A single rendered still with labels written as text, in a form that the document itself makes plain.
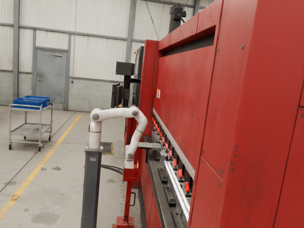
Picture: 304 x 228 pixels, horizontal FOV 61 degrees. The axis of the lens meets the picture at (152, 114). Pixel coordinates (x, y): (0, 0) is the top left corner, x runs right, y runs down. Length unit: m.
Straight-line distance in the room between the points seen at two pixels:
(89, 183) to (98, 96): 7.25
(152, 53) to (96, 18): 6.34
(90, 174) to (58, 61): 7.54
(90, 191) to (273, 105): 2.50
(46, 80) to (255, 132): 9.74
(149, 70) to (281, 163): 3.26
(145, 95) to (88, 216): 1.83
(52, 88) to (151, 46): 6.78
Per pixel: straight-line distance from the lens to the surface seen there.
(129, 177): 2.90
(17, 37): 10.26
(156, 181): 2.46
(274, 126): 0.64
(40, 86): 10.24
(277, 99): 0.63
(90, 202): 3.00
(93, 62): 9.86
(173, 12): 3.58
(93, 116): 2.63
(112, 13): 10.00
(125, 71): 3.94
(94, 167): 2.81
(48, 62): 10.12
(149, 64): 3.80
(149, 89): 3.82
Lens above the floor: 1.90
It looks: 10 degrees down
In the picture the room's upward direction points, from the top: 6 degrees clockwise
